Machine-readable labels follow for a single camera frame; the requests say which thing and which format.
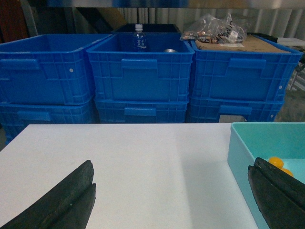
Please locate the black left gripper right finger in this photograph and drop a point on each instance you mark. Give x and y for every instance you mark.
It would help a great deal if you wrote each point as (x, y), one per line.
(279, 196)

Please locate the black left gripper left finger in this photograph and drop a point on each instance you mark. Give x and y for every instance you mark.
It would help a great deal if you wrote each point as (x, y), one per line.
(68, 205)

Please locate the yellow toy block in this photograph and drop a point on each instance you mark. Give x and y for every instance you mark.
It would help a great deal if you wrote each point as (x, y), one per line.
(277, 162)

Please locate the teal plastic tray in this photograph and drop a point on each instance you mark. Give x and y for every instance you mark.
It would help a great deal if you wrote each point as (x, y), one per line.
(250, 140)

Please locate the blue crate bottom middle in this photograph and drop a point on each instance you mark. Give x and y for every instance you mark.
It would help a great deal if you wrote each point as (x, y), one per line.
(141, 112)

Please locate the blue crate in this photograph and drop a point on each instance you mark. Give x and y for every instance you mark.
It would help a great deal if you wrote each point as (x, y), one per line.
(14, 118)
(48, 69)
(121, 74)
(232, 73)
(141, 112)
(209, 110)

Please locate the blue crate bottom left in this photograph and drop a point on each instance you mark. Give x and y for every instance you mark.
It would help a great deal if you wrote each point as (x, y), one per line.
(14, 118)

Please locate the blue crate bottom right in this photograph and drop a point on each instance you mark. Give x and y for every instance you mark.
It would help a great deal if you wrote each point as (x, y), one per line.
(209, 110)

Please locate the blue crate top left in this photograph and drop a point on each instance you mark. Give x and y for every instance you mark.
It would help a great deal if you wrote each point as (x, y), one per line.
(48, 69)

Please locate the blue crate top right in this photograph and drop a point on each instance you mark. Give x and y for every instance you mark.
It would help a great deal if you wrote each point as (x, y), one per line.
(232, 73)

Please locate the brown cardboard sheet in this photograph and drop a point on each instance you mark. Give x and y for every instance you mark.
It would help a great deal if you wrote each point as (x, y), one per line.
(251, 44)

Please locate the blue crate top middle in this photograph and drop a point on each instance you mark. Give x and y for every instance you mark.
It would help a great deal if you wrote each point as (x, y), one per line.
(121, 74)

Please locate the clear water bottle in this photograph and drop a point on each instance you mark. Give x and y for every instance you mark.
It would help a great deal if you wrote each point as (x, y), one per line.
(139, 39)

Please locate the clear plastic bag of parts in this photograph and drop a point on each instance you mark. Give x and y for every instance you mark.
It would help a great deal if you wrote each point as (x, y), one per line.
(209, 29)

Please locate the silver metal can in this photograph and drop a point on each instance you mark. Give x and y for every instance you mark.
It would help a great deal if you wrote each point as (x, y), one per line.
(170, 50)

